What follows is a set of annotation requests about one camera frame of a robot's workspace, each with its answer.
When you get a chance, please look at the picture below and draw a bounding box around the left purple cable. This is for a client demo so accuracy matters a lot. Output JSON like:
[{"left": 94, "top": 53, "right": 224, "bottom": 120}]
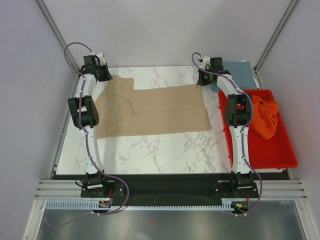
[{"left": 46, "top": 42, "right": 133, "bottom": 228}]

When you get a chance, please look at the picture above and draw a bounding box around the red plastic bin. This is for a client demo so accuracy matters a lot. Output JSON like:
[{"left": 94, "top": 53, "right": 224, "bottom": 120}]
[{"left": 217, "top": 89, "right": 298, "bottom": 170}]

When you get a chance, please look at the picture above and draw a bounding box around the white slotted cable duct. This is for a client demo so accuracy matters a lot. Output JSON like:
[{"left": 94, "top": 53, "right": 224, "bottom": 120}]
[{"left": 45, "top": 198, "right": 248, "bottom": 211}]

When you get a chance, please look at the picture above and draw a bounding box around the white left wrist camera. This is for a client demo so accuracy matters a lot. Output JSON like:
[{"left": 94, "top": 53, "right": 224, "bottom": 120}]
[{"left": 90, "top": 51, "right": 106, "bottom": 66}]

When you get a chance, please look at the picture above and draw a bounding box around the aluminium frame post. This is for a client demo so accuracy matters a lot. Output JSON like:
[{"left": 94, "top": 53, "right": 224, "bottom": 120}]
[
  {"left": 34, "top": 0, "right": 79, "bottom": 72},
  {"left": 253, "top": 0, "right": 300, "bottom": 74}
]

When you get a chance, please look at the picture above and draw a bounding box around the orange t shirt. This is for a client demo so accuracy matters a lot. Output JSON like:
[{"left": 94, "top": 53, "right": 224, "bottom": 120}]
[{"left": 249, "top": 95, "right": 278, "bottom": 140}]

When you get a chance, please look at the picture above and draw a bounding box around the beige t shirt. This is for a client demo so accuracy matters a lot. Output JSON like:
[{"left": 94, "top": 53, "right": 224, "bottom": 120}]
[{"left": 95, "top": 75, "right": 211, "bottom": 139}]

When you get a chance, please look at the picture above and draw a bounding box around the left aluminium frame post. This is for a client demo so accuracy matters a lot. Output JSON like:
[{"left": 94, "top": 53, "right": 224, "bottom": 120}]
[{"left": 34, "top": 0, "right": 79, "bottom": 72}]

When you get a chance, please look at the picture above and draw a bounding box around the right aluminium frame post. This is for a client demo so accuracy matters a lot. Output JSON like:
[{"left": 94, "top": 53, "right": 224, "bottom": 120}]
[{"left": 253, "top": 0, "right": 300, "bottom": 74}]

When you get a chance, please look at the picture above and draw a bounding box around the folded blue-grey t shirt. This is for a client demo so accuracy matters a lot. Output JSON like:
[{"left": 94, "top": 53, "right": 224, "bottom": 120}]
[{"left": 222, "top": 61, "right": 258, "bottom": 90}]

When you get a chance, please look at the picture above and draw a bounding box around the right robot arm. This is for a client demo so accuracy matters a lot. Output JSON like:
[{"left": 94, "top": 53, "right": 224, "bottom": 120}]
[{"left": 197, "top": 55, "right": 256, "bottom": 198}]

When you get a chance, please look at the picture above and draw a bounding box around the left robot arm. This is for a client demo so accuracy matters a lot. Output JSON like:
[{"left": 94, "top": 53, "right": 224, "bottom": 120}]
[{"left": 67, "top": 52, "right": 113, "bottom": 198}]

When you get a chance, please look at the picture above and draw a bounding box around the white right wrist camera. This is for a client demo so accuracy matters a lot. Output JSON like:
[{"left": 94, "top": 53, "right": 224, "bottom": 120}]
[{"left": 198, "top": 56, "right": 211, "bottom": 71}]

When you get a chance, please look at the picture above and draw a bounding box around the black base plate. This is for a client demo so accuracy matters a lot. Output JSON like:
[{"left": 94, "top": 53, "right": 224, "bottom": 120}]
[{"left": 79, "top": 172, "right": 258, "bottom": 207}]

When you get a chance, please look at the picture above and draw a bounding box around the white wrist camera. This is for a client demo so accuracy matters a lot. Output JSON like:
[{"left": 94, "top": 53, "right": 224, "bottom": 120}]
[
  {"left": 198, "top": 56, "right": 211, "bottom": 71},
  {"left": 90, "top": 51, "right": 106, "bottom": 66}
]

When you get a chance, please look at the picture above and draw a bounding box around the aluminium rail profile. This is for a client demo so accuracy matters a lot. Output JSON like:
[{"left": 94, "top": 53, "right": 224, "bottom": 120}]
[{"left": 35, "top": 180, "right": 307, "bottom": 201}]

